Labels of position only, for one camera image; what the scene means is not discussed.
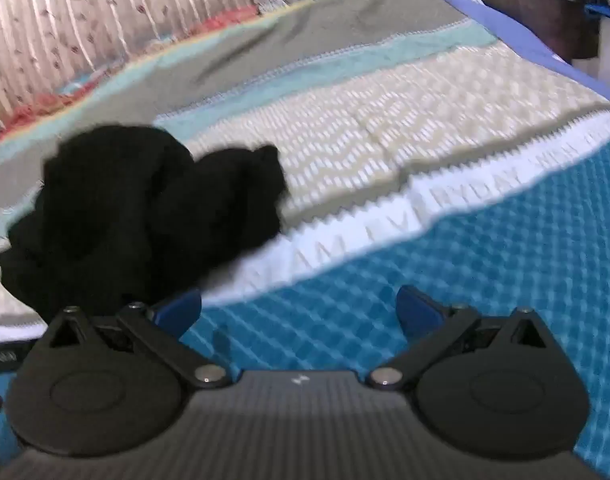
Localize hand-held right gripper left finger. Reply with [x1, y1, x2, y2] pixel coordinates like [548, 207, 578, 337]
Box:
[47, 290, 232, 391]

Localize floral pink curtain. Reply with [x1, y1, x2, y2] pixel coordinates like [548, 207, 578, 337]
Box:
[0, 0, 380, 131]

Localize black pants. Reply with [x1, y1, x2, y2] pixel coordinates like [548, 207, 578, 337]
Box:
[0, 125, 290, 323]

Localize striped patterned blanket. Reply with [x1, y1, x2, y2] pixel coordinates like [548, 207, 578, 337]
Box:
[0, 0, 610, 480]

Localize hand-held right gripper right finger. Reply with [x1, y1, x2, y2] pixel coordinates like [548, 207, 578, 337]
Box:
[369, 285, 558, 391]

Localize periwinkle blue bed sheet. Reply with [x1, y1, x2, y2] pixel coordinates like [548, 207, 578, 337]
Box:
[435, 0, 610, 111]

